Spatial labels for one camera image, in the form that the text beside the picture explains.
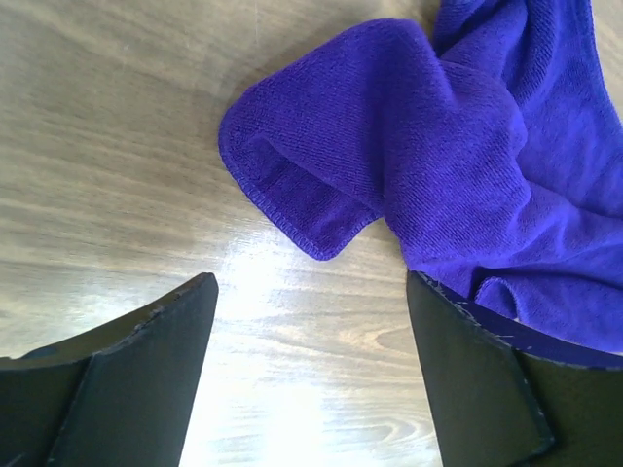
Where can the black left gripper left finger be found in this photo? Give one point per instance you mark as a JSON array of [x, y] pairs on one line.
[[120, 394]]

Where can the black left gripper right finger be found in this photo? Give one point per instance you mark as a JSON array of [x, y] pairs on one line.
[[503, 394]]

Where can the purple towel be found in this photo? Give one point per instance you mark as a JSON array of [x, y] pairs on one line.
[[490, 147]]

